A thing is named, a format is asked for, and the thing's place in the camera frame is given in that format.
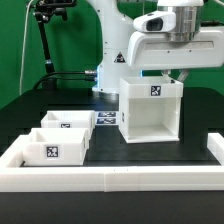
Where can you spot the white workspace border frame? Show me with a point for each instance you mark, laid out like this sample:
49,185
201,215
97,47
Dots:
15,178

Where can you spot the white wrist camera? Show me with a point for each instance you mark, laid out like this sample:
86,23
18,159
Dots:
157,21

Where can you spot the black camera stand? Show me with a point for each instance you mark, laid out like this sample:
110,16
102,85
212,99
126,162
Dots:
44,10

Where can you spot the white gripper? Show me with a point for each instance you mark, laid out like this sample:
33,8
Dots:
154,51

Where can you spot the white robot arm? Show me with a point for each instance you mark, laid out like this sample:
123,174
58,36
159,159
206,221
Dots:
169,38

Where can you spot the white drawer box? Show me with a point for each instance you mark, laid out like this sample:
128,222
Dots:
69,119
56,146

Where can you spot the white fiducial marker plate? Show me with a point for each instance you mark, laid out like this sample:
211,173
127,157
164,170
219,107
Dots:
106,118

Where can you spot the white drawer cabinet frame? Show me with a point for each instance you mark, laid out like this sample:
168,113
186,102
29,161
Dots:
149,109

